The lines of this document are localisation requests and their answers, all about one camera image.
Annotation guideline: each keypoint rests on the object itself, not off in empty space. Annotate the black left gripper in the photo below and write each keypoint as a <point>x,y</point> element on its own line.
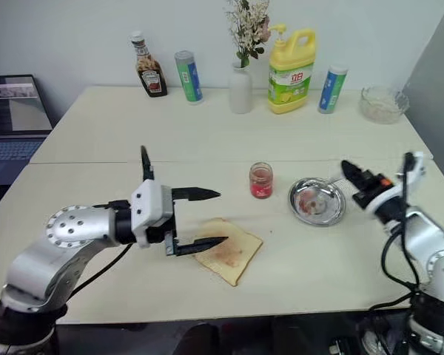
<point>174,229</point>

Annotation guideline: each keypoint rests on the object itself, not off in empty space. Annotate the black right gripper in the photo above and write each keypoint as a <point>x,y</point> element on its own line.
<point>371,186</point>

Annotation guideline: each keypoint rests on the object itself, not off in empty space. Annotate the silver metal spoon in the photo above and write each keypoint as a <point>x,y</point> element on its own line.
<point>320,203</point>

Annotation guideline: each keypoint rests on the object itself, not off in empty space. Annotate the toast slice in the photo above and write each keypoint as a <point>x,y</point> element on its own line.
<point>240,255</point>

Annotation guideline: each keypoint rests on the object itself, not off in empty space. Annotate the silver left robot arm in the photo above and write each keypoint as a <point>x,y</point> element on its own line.
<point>70,225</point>

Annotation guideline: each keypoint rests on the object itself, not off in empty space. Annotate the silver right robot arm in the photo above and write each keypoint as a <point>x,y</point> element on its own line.
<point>440,266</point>

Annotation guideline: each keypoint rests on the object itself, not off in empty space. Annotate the glass jam jar red label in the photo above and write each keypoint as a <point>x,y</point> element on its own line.
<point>260,186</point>

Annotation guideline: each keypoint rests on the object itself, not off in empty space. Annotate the round stainless steel plate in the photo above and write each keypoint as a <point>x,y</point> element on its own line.
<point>331,214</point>

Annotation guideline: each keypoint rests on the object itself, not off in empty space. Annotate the clear glass bowl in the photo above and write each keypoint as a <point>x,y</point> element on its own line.
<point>385,105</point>

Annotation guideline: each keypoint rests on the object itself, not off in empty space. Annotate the green blue cylindrical tube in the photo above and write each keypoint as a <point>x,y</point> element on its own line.
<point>332,90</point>
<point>188,77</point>

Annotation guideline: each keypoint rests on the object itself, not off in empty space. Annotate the yellow dish soap bottle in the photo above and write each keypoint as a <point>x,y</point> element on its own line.
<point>290,74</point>

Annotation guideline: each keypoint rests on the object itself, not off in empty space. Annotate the white ceramic vase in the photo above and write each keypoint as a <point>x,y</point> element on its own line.
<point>240,92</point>

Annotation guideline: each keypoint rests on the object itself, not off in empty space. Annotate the ketchup bottle white cap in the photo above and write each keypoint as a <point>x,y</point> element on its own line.
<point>149,70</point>

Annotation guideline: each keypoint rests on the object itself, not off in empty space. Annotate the pale dried flower bouquet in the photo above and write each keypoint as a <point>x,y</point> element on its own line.
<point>249,33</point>

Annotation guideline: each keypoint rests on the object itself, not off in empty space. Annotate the open grey laptop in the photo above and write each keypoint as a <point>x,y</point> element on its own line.
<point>11,111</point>

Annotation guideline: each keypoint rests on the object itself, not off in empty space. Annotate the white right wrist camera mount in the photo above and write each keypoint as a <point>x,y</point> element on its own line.
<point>386,197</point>

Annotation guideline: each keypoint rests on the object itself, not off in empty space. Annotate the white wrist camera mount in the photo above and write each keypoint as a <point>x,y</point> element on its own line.
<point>144,207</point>
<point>386,197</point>

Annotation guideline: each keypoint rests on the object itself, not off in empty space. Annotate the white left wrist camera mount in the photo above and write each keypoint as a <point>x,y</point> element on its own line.
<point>144,207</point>

